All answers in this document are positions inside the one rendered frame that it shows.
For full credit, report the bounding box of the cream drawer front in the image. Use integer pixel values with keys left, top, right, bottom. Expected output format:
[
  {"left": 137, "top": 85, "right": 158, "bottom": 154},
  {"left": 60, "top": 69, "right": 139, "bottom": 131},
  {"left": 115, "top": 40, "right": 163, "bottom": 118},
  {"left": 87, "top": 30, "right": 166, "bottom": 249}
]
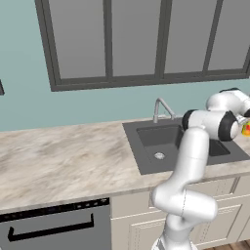
[{"left": 109, "top": 177, "right": 239, "bottom": 220}]

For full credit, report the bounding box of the black dishwasher handle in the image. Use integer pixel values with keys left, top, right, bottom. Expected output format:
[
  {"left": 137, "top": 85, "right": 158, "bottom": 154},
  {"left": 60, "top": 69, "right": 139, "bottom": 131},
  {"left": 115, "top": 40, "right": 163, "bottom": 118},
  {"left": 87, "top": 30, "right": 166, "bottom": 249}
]
[{"left": 7, "top": 213, "right": 96, "bottom": 243}]

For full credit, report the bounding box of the silver tap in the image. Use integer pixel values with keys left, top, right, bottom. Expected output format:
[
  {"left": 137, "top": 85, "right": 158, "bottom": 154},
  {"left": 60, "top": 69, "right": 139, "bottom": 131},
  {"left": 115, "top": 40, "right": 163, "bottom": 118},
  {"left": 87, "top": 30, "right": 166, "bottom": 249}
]
[{"left": 152, "top": 97, "right": 177, "bottom": 124}]

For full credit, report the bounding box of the grey framed window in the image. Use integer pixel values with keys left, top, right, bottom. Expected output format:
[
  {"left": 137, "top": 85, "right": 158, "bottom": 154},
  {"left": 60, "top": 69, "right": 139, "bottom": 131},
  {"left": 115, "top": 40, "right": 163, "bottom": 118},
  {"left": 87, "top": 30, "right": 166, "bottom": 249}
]
[{"left": 34, "top": 0, "right": 250, "bottom": 93}]

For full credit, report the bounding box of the cream narrow cupboard door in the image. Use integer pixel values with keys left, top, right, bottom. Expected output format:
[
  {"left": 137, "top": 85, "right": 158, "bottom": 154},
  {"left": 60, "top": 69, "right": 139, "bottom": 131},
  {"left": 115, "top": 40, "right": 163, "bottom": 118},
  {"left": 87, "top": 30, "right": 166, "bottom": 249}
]
[{"left": 236, "top": 201, "right": 250, "bottom": 242}]

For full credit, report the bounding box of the dark grey double sink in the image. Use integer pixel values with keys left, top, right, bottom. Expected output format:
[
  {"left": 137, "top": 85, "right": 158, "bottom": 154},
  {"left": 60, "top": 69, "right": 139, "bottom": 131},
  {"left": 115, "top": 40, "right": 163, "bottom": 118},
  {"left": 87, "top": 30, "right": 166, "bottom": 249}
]
[{"left": 122, "top": 116, "right": 250, "bottom": 176}]

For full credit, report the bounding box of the grey dishwasher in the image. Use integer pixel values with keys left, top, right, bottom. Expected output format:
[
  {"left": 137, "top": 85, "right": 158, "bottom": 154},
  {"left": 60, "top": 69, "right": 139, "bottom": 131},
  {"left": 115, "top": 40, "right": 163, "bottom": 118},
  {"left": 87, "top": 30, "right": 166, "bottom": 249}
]
[{"left": 0, "top": 196, "right": 112, "bottom": 250}]

